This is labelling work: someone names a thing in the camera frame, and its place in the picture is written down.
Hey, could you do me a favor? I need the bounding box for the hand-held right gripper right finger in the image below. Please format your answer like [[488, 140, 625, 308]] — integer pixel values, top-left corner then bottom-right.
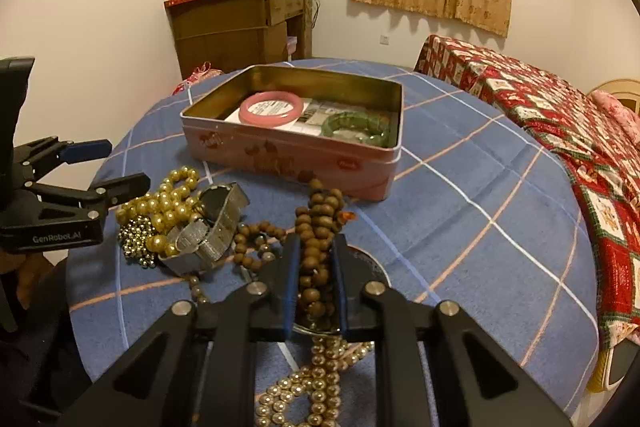
[[332, 234, 573, 427]]

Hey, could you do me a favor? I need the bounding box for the brown wooden cabinet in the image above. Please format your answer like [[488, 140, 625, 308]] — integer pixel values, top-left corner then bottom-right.
[[165, 0, 313, 80]]

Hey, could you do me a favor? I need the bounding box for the blue checked tablecloth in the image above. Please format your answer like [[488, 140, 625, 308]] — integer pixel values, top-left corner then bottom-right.
[[67, 58, 601, 427]]

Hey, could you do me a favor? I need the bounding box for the pink pillow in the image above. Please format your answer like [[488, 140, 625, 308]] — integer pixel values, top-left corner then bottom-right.
[[590, 91, 640, 130]]

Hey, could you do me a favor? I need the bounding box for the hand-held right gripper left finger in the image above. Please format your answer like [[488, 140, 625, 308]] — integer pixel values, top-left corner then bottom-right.
[[60, 234, 301, 427]]

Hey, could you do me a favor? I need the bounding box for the shiny gold metal bead bracelet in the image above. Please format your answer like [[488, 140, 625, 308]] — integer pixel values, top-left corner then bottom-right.
[[117, 214, 161, 269]]

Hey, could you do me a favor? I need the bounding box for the pink tin box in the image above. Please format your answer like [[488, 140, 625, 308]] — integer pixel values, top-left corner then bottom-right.
[[180, 64, 404, 202]]

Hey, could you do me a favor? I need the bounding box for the cream pearl necklace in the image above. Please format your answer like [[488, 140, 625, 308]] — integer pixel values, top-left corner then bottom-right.
[[255, 337, 375, 427]]

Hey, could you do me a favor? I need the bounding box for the pink bangle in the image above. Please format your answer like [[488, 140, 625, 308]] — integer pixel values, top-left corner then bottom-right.
[[239, 91, 303, 125]]

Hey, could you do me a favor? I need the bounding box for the brown wooden bead necklace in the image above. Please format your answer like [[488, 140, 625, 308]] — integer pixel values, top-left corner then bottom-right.
[[232, 179, 358, 333]]

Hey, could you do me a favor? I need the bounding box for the bed with red quilt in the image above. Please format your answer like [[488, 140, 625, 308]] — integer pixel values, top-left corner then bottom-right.
[[414, 34, 640, 343]]

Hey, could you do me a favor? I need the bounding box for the silver mesh band watch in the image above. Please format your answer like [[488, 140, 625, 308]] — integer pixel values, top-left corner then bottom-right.
[[160, 183, 249, 275]]

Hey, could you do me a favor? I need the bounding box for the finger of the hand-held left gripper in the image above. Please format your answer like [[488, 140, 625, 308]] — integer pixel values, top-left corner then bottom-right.
[[32, 173, 151, 223], [14, 136, 112, 182]]

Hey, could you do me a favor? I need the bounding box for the cream round headboard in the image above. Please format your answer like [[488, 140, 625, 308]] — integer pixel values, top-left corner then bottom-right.
[[589, 78, 640, 108]]

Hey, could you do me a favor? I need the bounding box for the green bead bracelet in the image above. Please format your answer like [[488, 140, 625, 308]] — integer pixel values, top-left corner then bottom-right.
[[321, 112, 392, 146], [116, 166, 203, 258]]

